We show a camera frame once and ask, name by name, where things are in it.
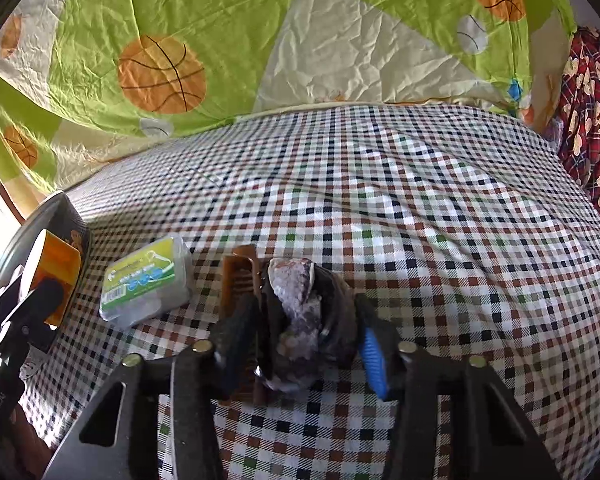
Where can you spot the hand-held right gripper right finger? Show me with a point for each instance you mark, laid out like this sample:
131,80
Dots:
375,360

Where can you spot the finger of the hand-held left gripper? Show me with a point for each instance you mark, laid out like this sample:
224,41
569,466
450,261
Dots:
45,297
5,295

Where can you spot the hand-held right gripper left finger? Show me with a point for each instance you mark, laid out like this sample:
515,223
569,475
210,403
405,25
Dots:
235,345

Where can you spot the small yellow block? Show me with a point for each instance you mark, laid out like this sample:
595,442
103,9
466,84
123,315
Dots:
57,265

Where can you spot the brown comb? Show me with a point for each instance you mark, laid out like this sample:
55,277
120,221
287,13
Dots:
239,272

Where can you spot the dark glittery round object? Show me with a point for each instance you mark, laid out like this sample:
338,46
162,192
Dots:
300,305

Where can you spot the round metal tin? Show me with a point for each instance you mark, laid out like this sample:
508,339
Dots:
55,212

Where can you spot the green label plastic box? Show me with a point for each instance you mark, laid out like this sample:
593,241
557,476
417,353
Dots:
145,280

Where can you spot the checkered tablecloth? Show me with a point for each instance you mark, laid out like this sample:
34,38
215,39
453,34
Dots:
405,220

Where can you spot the red floral cloth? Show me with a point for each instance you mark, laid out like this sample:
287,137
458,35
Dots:
592,125

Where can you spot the basketball print bed sheet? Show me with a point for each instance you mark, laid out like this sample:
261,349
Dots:
330,35

